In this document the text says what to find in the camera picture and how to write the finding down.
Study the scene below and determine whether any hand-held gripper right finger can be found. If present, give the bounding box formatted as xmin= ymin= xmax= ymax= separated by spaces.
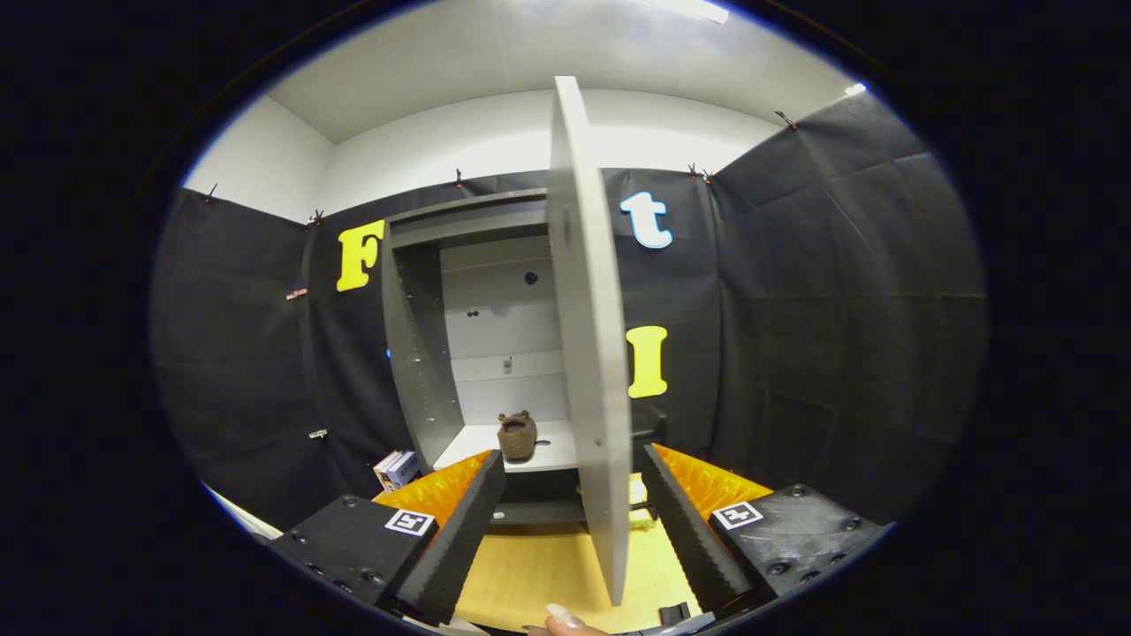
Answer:
xmin=642 ymin=444 xmax=884 ymax=619

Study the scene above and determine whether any beige shoe cabinet door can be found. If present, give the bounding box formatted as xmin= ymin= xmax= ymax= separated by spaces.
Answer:
xmin=548 ymin=77 xmax=634 ymax=607

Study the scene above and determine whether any brown fuzzy shoe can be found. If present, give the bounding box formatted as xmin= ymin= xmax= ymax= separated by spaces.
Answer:
xmin=497 ymin=410 xmax=538 ymax=461

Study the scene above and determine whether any grey shoe cabinet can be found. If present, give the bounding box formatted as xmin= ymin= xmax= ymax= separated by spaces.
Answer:
xmin=382 ymin=188 xmax=584 ymax=531

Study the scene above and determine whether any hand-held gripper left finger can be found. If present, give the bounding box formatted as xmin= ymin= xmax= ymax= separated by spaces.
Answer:
xmin=265 ymin=449 xmax=509 ymax=628

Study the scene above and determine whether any white cabinet shelf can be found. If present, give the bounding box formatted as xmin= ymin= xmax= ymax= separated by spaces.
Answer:
xmin=433 ymin=420 xmax=580 ymax=474

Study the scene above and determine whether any black backdrop cloth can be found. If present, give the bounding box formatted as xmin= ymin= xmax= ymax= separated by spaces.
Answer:
xmin=150 ymin=88 xmax=986 ymax=533

